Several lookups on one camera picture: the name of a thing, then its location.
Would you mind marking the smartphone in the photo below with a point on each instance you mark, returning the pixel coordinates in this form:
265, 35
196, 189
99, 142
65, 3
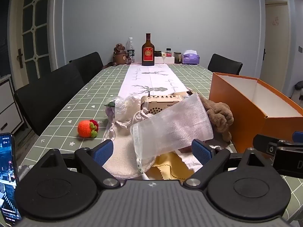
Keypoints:
8, 177

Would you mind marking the small dark jar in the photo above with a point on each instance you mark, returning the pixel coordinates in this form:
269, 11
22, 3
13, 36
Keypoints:
158, 53

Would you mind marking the brown plush toy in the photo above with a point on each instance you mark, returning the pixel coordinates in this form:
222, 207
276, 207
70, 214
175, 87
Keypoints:
220, 118

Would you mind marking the white box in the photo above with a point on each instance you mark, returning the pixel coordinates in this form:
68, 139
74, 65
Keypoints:
159, 60
169, 60

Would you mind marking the purple tissue pack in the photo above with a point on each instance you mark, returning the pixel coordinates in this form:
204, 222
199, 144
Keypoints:
190, 58

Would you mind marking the orange and red crochet toy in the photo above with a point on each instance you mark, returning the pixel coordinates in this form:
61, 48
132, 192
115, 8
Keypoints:
86, 128

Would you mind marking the small jar with red label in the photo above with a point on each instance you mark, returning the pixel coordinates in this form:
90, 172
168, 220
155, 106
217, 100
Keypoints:
168, 53

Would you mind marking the glass paned door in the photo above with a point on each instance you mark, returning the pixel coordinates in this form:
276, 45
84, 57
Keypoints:
33, 26

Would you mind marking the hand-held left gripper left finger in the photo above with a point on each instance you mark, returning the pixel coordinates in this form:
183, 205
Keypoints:
104, 152

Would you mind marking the dark glass jar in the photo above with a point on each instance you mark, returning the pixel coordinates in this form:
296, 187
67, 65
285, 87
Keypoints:
177, 57

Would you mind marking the black chair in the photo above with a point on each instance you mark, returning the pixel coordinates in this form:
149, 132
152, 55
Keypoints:
88, 63
224, 63
45, 97

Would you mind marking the cream white towel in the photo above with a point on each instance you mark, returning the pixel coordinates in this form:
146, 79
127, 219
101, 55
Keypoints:
120, 156

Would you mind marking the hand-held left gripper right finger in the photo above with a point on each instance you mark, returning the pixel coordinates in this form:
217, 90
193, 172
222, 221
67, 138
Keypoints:
201, 151

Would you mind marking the white deer print table runner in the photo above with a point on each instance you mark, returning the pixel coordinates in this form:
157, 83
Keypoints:
151, 80

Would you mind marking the wooden radio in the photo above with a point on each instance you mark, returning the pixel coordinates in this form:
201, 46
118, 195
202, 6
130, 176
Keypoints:
156, 105

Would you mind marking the brown bear shaped bottle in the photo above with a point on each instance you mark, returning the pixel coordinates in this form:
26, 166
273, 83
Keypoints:
119, 55

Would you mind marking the translucent white mesh pouch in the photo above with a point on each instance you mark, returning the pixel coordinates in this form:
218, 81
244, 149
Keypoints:
170, 125

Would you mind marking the plastic wrapped crochet flower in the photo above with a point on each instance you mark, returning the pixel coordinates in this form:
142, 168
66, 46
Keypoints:
125, 106

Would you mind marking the orange cardboard box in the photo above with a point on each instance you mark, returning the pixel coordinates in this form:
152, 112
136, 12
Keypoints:
248, 113

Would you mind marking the plain cream door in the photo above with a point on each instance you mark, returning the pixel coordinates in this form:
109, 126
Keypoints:
275, 47

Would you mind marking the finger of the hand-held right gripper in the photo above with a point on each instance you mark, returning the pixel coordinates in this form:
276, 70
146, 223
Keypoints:
298, 137
262, 143

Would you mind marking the white crumpled tissue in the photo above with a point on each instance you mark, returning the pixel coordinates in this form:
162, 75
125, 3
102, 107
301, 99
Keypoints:
189, 162

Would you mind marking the clear plastic water bottle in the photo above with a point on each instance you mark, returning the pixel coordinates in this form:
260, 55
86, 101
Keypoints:
130, 50

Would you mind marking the white cabinet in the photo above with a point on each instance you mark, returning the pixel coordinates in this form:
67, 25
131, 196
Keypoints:
8, 104

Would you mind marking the amber liquor bottle red label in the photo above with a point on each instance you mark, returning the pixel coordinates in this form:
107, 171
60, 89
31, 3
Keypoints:
148, 52

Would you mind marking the yellow cloth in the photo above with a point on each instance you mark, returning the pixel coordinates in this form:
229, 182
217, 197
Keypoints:
168, 169

